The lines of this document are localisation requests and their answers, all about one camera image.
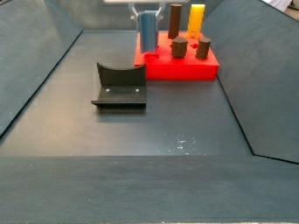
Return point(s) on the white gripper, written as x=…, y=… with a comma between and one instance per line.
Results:
x=132, y=6

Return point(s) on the grey-blue arch object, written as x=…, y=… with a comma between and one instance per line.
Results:
x=148, y=30

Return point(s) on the yellow arch block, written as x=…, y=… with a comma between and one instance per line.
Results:
x=196, y=14

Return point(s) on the tall brown cylinder peg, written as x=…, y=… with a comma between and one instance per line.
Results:
x=175, y=16

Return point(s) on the short brown pointed peg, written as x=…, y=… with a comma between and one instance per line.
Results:
x=179, y=47

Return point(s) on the short brown hexagonal peg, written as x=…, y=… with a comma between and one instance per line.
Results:
x=203, y=48

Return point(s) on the black curved holder stand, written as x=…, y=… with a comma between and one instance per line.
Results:
x=121, y=86

